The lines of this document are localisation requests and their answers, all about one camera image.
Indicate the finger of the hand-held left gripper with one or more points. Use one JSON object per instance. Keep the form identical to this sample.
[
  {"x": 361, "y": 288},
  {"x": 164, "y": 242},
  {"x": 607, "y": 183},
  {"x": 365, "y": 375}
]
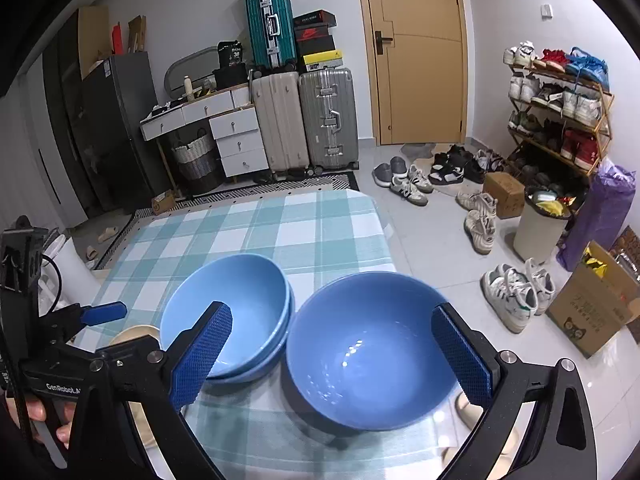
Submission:
[
  {"x": 130, "y": 347},
  {"x": 105, "y": 312}
]

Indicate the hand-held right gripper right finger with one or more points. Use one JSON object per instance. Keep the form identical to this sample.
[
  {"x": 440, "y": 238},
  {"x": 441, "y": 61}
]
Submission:
[{"x": 462, "y": 360}]

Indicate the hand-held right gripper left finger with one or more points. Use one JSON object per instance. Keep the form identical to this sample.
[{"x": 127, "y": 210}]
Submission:
[{"x": 202, "y": 355}]

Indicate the cream round plate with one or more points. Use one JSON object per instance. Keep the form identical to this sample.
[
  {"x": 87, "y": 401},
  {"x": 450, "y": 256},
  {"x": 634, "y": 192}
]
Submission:
[{"x": 135, "y": 332}]

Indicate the blue bowl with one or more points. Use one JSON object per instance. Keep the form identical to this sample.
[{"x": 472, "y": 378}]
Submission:
[
  {"x": 370, "y": 340},
  {"x": 235, "y": 300},
  {"x": 270, "y": 355}
]

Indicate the person's left hand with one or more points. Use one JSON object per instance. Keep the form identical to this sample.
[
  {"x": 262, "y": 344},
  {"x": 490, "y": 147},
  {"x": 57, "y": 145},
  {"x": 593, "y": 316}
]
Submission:
[{"x": 37, "y": 412}]

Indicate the white electric kettle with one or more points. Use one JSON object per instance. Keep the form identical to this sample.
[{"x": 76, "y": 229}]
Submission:
[{"x": 75, "y": 270}]

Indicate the beige slipper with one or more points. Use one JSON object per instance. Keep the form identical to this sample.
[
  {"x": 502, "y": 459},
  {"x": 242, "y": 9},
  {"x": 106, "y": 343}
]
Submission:
[
  {"x": 107, "y": 233},
  {"x": 91, "y": 253}
]

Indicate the scattered sneakers group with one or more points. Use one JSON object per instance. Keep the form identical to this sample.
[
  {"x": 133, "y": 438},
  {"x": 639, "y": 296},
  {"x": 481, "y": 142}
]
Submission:
[{"x": 510, "y": 300}]

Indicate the small printed cardboard box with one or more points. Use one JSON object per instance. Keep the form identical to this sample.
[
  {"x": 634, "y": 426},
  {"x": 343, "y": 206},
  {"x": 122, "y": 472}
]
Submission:
[{"x": 163, "y": 203}]

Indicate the cat print cardboard box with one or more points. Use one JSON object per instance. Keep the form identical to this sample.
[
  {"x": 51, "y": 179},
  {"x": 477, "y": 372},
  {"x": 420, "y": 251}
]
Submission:
[{"x": 585, "y": 310}]

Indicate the white trash bin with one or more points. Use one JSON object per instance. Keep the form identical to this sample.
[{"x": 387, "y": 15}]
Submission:
[{"x": 540, "y": 235}]

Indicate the teal checked tablecloth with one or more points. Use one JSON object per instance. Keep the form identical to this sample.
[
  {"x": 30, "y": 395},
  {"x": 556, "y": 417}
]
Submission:
[{"x": 300, "y": 230}]

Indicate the small brown cardboard box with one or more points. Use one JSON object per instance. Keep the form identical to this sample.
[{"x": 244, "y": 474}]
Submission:
[{"x": 502, "y": 195}]

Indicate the woven laundry basket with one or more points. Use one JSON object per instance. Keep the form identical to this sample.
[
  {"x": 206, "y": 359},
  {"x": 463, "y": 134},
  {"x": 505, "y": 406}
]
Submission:
[{"x": 195, "y": 160}]

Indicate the black refrigerator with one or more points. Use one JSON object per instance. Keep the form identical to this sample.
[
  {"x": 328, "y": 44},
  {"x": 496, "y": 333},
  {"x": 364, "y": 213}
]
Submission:
[{"x": 115, "y": 125}]

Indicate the purple plastic bag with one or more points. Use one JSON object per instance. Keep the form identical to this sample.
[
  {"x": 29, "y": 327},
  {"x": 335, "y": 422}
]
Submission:
[{"x": 600, "y": 210}]

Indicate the white drawer dresser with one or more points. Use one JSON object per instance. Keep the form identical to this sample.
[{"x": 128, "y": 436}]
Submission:
[{"x": 235, "y": 130}]

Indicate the cream bottle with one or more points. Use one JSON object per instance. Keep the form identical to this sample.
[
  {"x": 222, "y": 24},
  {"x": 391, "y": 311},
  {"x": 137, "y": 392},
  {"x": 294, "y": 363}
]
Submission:
[{"x": 188, "y": 89}]

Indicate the beige suitcase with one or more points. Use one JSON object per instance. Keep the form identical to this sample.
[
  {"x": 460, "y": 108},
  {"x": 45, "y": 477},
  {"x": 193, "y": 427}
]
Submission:
[{"x": 280, "y": 120}]

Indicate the oval grey mirror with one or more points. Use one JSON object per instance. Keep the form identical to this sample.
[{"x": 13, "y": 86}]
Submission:
[{"x": 187, "y": 67}]

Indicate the flat cardboard sheet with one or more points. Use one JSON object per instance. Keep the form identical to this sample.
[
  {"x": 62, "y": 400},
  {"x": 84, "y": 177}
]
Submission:
[{"x": 95, "y": 40}]

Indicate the silver suitcase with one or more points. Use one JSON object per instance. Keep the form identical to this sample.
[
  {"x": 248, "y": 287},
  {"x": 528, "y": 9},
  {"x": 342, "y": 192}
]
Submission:
[{"x": 312, "y": 105}]

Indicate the rows of racked shoes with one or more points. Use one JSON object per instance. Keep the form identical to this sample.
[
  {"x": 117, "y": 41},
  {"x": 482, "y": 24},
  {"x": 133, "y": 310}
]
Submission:
[{"x": 575, "y": 102}]

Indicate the wooden shoe rack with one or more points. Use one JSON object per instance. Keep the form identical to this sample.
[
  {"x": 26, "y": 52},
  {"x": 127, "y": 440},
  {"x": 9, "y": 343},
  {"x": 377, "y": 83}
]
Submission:
[{"x": 606, "y": 115}]

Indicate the black bag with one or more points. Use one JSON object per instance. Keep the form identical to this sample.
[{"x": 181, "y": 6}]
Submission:
[{"x": 230, "y": 55}]

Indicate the wooden door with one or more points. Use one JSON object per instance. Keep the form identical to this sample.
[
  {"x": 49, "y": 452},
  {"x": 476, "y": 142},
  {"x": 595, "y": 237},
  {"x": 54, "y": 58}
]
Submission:
[{"x": 420, "y": 60}]

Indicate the black and yellow shoe box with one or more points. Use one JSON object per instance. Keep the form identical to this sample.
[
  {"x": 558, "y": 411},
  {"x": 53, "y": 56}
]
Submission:
[{"x": 322, "y": 61}]

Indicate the teal suitcase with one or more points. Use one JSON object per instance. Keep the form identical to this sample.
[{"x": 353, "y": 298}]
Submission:
[{"x": 260, "y": 30}]

